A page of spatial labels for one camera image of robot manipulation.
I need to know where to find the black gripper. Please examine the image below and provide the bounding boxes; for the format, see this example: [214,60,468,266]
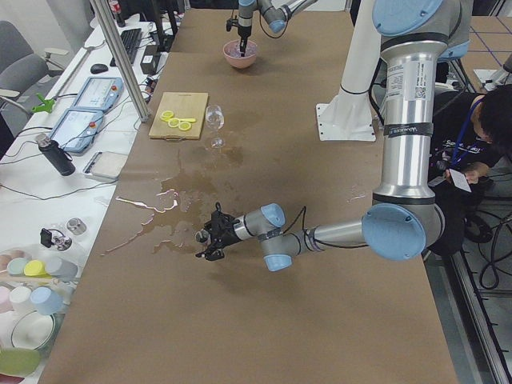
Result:
[238,3,251,56]
[195,211,241,261]

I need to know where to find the steel cocktail jigger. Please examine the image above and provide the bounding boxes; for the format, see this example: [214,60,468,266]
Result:
[195,229,210,244]

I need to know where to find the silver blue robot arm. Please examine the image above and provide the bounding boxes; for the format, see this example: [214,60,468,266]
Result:
[236,0,317,57]
[196,1,473,271]

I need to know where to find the pink bowl of ice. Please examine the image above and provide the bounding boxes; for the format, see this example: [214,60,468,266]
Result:
[222,40,258,69]

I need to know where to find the clear wine glass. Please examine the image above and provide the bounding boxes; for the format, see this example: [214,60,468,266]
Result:
[205,105,225,149]

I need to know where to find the bamboo cutting board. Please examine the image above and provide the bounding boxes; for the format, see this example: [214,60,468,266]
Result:
[149,92,209,140]

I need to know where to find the black box with label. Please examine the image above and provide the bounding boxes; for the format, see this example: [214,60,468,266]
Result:
[140,45,161,75]

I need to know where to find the lemon slice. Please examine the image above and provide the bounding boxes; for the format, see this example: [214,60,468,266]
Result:
[167,118,181,128]
[160,110,174,122]
[178,122,192,131]

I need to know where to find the black keyboard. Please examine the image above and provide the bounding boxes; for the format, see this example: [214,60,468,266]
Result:
[120,28,142,65]

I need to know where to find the white kitchen scale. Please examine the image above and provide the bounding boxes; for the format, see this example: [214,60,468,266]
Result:
[82,151,128,182]

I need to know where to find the small steel weight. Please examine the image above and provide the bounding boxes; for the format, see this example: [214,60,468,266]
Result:
[66,218,87,236]

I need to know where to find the black computer mouse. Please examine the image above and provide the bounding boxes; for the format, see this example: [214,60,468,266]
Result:
[90,63,109,74]

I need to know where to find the upper blue teach pendant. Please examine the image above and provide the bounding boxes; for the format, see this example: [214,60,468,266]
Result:
[73,76,124,112]

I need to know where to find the blue teach pendant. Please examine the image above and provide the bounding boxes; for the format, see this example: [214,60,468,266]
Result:
[73,76,124,112]
[50,108,104,154]

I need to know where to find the black insulated bottle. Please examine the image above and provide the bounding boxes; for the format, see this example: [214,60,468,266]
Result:
[35,134,75,176]

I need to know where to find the lower blue teach pendant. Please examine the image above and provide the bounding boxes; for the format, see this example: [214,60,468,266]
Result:
[50,108,104,154]

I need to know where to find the light blue cup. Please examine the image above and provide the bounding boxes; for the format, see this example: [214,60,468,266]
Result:
[30,286,64,315]

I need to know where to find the yellow cup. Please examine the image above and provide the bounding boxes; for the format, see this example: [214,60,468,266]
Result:
[23,259,48,278]

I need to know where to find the white plate with rim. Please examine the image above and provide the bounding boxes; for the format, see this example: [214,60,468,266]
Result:
[10,311,56,350]

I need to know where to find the green clamp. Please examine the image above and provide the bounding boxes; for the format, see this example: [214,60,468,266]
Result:
[31,93,56,114]

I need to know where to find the grey office chair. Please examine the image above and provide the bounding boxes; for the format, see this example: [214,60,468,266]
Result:
[1,20,69,118]

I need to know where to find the green bowl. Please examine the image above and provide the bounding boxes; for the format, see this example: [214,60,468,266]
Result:
[1,348,41,378]

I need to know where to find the person in black shirt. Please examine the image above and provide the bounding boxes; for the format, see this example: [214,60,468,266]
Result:
[428,85,511,257]

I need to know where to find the aluminium frame post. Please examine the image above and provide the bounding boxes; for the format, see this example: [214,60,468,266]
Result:
[90,0,150,122]

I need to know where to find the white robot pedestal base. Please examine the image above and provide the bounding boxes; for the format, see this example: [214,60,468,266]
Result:
[316,0,381,142]

